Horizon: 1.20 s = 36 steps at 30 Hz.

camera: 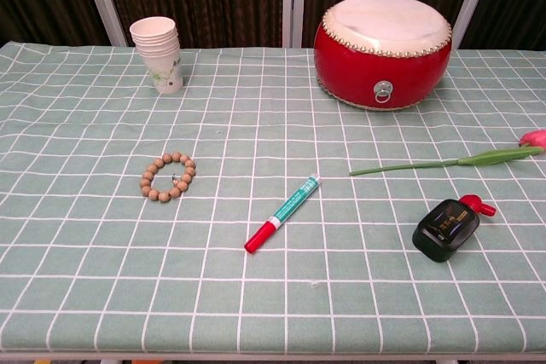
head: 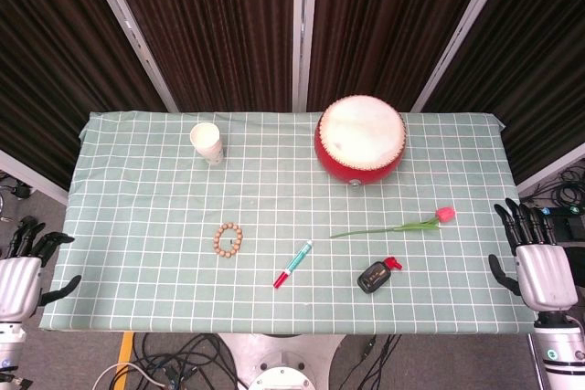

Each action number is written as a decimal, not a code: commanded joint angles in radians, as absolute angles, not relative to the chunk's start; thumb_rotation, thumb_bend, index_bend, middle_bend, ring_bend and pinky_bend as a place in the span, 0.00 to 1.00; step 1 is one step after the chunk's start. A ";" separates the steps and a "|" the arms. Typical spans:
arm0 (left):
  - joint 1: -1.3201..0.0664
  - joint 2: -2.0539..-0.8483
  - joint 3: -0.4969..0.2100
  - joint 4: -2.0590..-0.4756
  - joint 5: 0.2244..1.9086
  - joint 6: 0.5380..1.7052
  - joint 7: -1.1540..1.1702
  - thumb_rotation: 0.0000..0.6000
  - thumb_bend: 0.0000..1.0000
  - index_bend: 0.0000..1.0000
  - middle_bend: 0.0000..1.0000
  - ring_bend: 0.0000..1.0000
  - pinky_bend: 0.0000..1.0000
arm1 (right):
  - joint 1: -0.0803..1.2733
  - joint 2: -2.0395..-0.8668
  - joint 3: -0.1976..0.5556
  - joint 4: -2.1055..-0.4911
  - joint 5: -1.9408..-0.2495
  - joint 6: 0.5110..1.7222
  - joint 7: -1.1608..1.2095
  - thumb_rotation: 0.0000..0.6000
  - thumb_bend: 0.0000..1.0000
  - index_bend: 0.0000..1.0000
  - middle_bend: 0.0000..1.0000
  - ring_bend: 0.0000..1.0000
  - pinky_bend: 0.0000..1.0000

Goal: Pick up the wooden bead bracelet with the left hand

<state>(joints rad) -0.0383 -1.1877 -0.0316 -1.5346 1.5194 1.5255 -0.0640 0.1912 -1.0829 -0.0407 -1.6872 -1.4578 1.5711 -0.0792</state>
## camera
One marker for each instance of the artificial pink tulip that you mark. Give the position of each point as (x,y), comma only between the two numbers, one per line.
(490,158)

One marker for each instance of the red drum with white skin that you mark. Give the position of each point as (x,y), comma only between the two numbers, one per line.
(384,65)

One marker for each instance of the stack of white paper cups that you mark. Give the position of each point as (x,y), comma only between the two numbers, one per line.
(164,70)

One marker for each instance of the white metal table frame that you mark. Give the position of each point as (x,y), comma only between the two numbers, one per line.
(298,360)

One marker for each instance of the green marker with red cap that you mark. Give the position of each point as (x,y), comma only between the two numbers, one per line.
(290,206)

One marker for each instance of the black ink bottle red cap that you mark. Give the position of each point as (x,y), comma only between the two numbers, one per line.
(443,229)

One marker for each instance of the green checked tablecloth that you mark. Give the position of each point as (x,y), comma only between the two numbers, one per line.
(256,304)

